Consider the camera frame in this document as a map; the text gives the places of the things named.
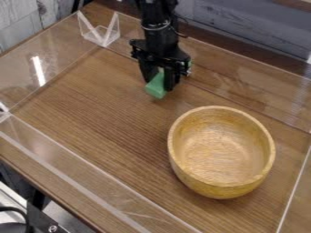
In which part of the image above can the clear acrylic corner bracket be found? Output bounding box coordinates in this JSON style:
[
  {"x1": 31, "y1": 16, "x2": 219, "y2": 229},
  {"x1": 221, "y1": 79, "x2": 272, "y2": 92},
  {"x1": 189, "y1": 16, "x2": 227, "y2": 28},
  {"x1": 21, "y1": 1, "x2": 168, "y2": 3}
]
[{"x1": 76, "y1": 11, "x2": 120, "y2": 47}]

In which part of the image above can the black cable on floor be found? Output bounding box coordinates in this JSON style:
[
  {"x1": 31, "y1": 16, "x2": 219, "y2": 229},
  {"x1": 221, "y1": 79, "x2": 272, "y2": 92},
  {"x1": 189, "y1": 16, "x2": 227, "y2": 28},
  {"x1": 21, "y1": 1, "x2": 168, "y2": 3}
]
[{"x1": 0, "y1": 206, "x2": 33, "y2": 233}]

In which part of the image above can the brown wooden bowl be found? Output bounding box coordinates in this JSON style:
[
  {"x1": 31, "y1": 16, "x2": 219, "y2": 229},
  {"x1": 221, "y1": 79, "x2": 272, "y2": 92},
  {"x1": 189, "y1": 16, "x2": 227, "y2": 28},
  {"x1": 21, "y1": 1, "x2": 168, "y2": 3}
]
[{"x1": 168, "y1": 106, "x2": 276, "y2": 199}]

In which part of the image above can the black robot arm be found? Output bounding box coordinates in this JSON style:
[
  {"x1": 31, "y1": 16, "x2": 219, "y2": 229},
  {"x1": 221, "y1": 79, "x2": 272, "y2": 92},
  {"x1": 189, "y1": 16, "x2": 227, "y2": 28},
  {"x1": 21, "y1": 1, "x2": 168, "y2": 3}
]
[{"x1": 128, "y1": 0, "x2": 191, "y2": 92}]

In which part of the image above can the black metal base plate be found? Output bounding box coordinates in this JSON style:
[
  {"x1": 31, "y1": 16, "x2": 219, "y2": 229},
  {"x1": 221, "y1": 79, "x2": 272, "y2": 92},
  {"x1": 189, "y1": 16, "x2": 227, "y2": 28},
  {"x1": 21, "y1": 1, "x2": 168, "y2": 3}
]
[{"x1": 23, "y1": 199, "x2": 99, "y2": 233}]

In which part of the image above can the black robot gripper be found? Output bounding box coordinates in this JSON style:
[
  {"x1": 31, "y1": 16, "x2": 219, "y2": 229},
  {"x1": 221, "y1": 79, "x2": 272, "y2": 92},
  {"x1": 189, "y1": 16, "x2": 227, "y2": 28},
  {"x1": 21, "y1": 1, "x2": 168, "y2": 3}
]
[{"x1": 128, "y1": 22, "x2": 191, "y2": 92}]

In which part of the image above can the clear acrylic tray wall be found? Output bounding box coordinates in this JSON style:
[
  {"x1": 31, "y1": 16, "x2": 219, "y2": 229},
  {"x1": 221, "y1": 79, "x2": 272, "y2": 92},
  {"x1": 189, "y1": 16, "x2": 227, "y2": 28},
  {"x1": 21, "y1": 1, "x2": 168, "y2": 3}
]
[{"x1": 0, "y1": 111, "x2": 201, "y2": 233}]

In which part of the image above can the green rectangular block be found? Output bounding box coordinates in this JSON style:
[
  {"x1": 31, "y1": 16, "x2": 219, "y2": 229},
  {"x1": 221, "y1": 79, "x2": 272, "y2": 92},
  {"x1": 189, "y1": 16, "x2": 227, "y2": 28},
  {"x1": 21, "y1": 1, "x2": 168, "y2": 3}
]
[{"x1": 144, "y1": 60, "x2": 192, "y2": 99}]

